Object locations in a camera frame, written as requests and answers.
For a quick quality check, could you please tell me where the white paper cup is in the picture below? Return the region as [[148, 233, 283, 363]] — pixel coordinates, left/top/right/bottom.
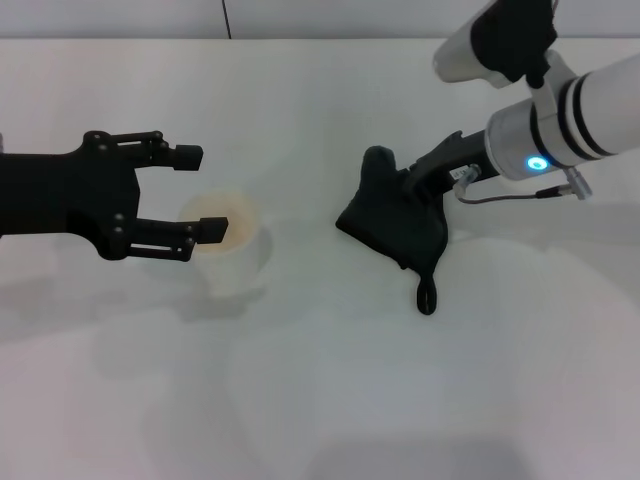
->
[[178, 188, 275, 297]]

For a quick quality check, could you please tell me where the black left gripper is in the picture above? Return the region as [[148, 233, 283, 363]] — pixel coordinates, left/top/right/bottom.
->
[[0, 130, 231, 264]]

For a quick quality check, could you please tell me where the dark blue rag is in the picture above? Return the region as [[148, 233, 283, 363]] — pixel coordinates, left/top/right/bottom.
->
[[335, 145, 449, 317]]

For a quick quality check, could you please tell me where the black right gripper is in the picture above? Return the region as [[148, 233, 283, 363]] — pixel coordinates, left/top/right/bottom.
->
[[407, 130, 497, 202]]

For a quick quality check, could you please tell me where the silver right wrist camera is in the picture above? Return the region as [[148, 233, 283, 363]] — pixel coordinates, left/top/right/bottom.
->
[[432, 0, 561, 90]]

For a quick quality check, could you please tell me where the right gripper cable with plug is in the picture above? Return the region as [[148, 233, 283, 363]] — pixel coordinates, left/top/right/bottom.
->
[[451, 163, 594, 207]]

